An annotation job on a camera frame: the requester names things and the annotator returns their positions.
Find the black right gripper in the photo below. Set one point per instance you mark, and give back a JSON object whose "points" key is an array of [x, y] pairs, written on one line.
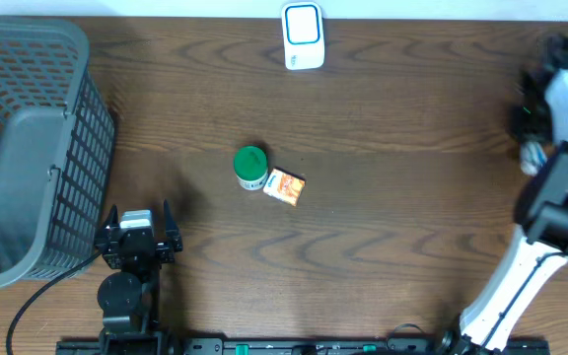
{"points": [[524, 129]]}

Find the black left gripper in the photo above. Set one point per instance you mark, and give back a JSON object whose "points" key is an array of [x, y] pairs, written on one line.
{"points": [[163, 254]]}

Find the green lid white jar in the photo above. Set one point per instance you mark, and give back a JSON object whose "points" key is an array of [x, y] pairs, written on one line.
{"points": [[251, 167]]}

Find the orange Kleenex tissue pack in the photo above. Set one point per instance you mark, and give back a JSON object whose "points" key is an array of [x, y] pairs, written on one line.
{"points": [[284, 187]]}

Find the white Panadol medicine box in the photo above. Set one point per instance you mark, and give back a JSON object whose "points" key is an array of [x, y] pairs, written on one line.
{"points": [[532, 158]]}

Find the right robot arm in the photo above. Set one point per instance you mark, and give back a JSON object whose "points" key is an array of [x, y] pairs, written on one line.
{"points": [[539, 245]]}

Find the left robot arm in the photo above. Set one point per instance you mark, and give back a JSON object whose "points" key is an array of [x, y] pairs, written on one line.
{"points": [[130, 297]]}

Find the white barcode scanner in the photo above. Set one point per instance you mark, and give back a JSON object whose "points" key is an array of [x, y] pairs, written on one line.
{"points": [[303, 37]]}

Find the grey plastic mesh basket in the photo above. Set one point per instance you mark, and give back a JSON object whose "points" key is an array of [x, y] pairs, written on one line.
{"points": [[56, 146]]}

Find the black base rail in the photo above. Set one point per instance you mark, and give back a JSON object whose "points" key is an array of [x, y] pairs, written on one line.
{"points": [[217, 346]]}

